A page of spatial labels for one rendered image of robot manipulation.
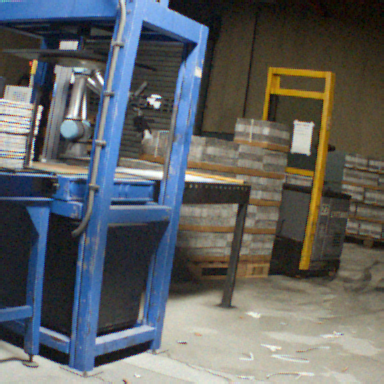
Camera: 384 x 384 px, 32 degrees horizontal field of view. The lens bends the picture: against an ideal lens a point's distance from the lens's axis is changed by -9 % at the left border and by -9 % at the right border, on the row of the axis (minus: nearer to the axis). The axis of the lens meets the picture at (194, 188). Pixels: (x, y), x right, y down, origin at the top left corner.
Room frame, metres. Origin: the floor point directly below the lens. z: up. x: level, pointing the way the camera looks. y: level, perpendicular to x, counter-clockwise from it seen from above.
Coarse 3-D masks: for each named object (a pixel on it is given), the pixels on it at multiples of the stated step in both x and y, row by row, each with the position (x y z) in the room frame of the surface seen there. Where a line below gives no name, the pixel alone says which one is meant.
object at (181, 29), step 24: (24, 0) 2.93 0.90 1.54; (48, 0) 2.87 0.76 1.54; (72, 0) 2.81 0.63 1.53; (96, 0) 2.75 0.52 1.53; (0, 24) 3.16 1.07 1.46; (24, 24) 3.19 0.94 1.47; (48, 24) 3.13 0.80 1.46; (72, 24) 3.04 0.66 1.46; (96, 24) 3.02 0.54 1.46; (144, 24) 2.84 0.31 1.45; (168, 24) 2.93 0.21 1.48; (192, 24) 3.13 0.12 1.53
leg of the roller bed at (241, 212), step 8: (240, 208) 4.55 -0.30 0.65; (240, 216) 4.54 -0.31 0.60; (240, 224) 4.54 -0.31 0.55; (240, 232) 4.54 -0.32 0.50; (232, 240) 4.56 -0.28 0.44; (240, 240) 4.55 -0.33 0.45; (232, 248) 4.55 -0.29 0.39; (240, 248) 4.57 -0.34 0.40; (232, 256) 4.55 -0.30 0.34; (232, 264) 4.54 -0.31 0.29; (232, 272) 4.54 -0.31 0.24; (232, 280) 4.54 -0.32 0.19; (224, 288) 4.55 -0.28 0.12; (232, 288) 4.56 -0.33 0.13; (224, 296) 4.55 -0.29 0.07; (224, 304) 4.55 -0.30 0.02
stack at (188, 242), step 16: (128, 160) 5.22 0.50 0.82; (144, 160) 5.37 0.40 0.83; (224, 176) 5.55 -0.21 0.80; (240, 176) 5.67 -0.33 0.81; (256, 192) 5.81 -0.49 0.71; (192, 208) 5.34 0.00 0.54; (208, 208) 5.45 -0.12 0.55; (224, 208) 5.57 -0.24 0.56; (256, 208) 5.83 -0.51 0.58; (192, 224) 5.36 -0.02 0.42; (208, 224) 5.48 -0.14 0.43; (224, 224) 5.60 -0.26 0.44; (176, 240) 5.28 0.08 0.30; (192, 240) 5.39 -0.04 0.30; (208, 240) 5.49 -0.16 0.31; (224, 240) 5.61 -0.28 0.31; (224, 256) 5.64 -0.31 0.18; (144, 272) 5.08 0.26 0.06; (176, 272) 5.48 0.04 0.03; (192, 272) 5.41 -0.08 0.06; (240, 272) 5.79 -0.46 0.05
